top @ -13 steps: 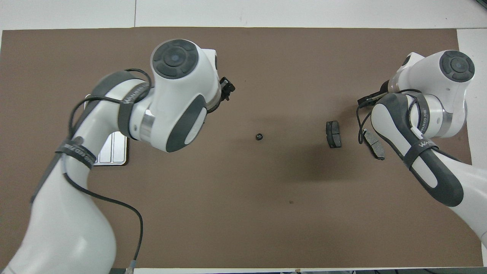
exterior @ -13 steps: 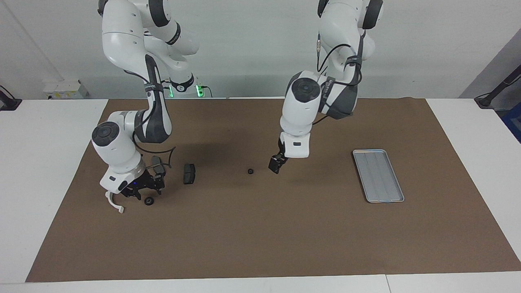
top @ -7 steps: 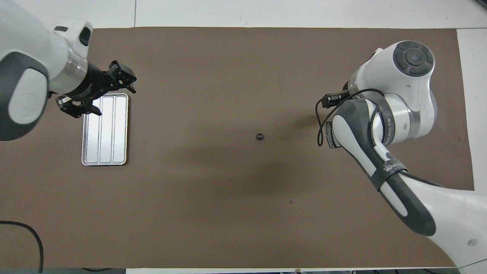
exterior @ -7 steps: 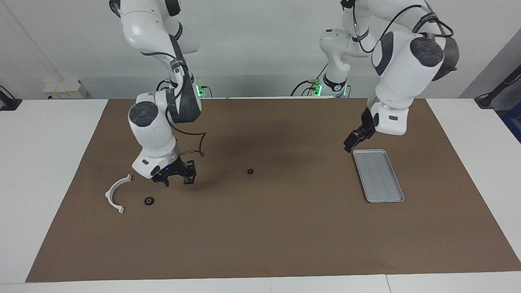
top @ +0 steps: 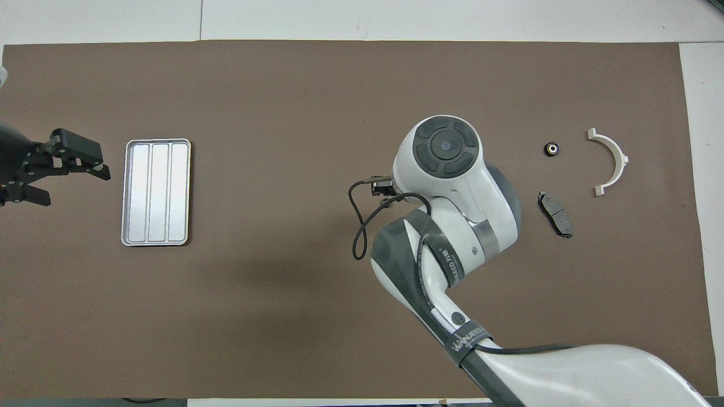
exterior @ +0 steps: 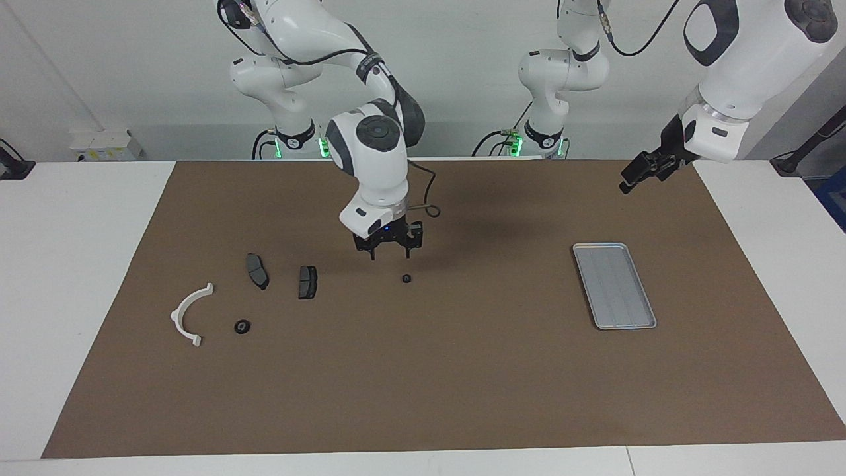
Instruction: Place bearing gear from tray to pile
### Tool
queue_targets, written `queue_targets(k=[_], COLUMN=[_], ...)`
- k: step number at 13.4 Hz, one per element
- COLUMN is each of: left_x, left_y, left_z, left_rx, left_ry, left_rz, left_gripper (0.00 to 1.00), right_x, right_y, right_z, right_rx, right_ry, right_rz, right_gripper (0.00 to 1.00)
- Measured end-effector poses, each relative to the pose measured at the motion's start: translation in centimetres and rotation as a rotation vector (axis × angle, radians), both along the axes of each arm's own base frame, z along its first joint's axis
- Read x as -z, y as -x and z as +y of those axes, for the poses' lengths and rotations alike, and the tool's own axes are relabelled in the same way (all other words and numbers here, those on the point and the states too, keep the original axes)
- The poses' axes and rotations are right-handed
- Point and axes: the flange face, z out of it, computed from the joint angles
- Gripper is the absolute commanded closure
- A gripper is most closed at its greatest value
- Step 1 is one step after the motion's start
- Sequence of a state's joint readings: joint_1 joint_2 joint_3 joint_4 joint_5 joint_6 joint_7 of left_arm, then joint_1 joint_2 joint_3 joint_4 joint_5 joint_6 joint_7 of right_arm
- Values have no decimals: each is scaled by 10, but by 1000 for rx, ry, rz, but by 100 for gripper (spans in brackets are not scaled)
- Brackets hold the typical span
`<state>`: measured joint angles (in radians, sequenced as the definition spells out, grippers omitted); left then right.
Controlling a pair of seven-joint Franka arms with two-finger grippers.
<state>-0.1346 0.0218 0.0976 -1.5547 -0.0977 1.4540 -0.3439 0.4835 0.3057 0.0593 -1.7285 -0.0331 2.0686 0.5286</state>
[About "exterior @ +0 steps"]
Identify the white semicircular bracket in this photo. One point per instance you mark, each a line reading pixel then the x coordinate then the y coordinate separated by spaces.
pixel 177 316

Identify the brown table mat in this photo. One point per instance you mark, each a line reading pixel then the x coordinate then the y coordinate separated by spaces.
pixel 423 370

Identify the blue crate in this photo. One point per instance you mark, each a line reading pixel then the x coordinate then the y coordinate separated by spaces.
pixel 834 198

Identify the black table clamp mount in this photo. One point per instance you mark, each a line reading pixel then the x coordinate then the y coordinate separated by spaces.
pixel 16 168

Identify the tapered dark brake pad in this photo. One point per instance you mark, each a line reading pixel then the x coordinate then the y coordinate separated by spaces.
pixel 256 271

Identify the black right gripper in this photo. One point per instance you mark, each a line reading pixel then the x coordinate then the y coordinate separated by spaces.
pixel 396 237

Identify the black angled stand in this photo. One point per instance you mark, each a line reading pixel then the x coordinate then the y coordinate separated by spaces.
pixel 790 164

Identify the silver metal tray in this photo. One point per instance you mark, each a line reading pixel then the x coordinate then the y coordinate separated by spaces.
pixel 615 284

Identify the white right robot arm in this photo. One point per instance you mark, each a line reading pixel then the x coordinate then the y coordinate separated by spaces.
pixel 377 165

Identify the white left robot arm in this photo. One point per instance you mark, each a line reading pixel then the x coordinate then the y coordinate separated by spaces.
pixel 747 59

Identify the white wall socket box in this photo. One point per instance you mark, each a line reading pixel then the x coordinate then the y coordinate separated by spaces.
pixel 106 144

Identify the rectangular dark brake pad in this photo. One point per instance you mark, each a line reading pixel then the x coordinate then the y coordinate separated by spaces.
pixel 308 283

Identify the large black bearing gear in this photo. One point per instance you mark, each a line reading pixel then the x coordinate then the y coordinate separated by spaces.
pixel 242 326

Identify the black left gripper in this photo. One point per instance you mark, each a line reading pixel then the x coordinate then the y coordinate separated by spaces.
pixel 667 155

